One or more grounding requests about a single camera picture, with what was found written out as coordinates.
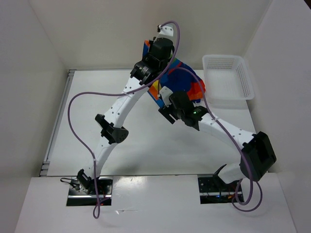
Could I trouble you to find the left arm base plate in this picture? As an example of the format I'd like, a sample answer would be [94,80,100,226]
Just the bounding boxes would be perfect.
[60,177,113,206]

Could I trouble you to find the white plastic mesh basket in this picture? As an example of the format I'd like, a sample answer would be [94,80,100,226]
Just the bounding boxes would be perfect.
[202,54,255,103]

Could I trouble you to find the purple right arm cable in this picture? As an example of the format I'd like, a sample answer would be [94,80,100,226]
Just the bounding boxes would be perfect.
[156,67,263,212]

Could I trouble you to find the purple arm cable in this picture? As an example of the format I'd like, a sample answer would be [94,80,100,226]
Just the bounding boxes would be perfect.
[68,20,181,219]
[156,67,263,212]

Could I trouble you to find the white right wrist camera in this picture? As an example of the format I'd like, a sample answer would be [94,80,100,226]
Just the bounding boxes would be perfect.
[158,86,173,102]

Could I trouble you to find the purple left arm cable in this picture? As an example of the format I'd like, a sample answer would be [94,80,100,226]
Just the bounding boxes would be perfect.
[68,20,181,219]

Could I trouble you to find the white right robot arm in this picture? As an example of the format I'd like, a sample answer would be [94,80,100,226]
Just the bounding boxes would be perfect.
[159,88,276,191]

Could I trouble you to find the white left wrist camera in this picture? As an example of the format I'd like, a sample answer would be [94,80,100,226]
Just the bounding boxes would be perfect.
[157,23,174,38]

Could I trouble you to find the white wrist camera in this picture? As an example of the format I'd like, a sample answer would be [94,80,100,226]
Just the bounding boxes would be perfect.
[157,23,174,38]
[158,86,173,102]

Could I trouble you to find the aluminium table frame rail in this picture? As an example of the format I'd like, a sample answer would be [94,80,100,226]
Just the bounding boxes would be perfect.
[39,69,76,177]

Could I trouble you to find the rainbow striped shorts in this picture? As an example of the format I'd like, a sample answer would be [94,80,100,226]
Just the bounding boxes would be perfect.
[142,40,207,109]

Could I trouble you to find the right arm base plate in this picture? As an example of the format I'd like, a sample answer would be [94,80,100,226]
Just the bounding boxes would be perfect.
[197,174,238,204]

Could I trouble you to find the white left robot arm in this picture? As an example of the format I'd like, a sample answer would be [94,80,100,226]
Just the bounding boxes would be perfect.
[77,37,174,194]

